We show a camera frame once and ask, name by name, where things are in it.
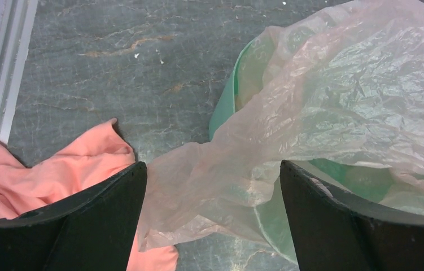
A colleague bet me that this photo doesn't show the translucent pink trash bag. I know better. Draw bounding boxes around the translucent pink trash bag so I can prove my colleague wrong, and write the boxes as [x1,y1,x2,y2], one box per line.
[138,1,424,251]

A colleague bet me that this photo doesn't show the salmon pink cloth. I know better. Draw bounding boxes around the salmon pink cloth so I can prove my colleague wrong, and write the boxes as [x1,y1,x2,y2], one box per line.
[0,119,178,270]

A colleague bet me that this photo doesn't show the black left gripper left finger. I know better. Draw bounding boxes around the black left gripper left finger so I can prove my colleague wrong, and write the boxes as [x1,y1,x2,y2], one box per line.
[0,162,147,270]

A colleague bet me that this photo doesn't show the green plastic trash bin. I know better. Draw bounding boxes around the green plastic trash bin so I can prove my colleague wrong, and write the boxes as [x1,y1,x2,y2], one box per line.
[209,36,424,260]

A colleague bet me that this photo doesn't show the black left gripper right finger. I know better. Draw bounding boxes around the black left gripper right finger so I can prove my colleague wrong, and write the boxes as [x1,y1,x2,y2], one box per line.
[279,160,424,270]

